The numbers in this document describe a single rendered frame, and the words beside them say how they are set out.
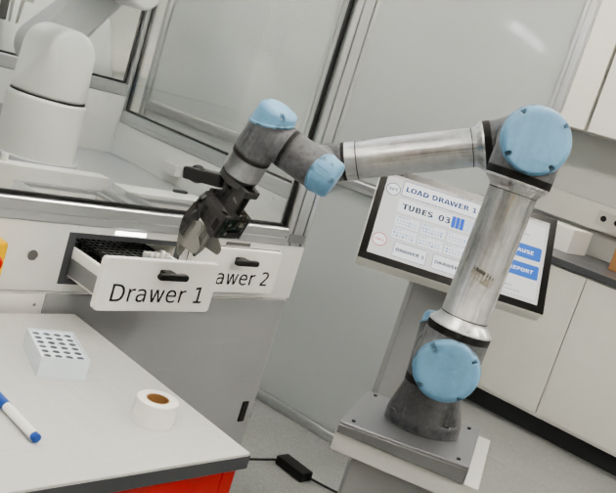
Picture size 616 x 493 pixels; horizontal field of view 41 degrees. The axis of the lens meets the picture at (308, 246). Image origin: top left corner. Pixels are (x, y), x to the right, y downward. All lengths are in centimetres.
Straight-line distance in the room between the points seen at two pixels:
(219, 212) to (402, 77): 191
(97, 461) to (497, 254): 73
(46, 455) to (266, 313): 106
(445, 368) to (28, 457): 69
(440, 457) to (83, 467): 65
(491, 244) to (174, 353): 90
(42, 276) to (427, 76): 195
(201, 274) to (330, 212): 171
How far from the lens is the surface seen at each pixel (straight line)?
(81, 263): 175
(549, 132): 144
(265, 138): 149
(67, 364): 148
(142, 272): 170
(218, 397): 222
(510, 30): 320
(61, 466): 124
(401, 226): 230
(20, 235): 171
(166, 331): 200
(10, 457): 123
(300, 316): 354
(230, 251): 200
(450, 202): 238
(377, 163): 159
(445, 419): 166
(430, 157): 159
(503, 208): 146
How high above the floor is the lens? 136
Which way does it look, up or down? 11 degrees down
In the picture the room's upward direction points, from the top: 17 degrees clockwise
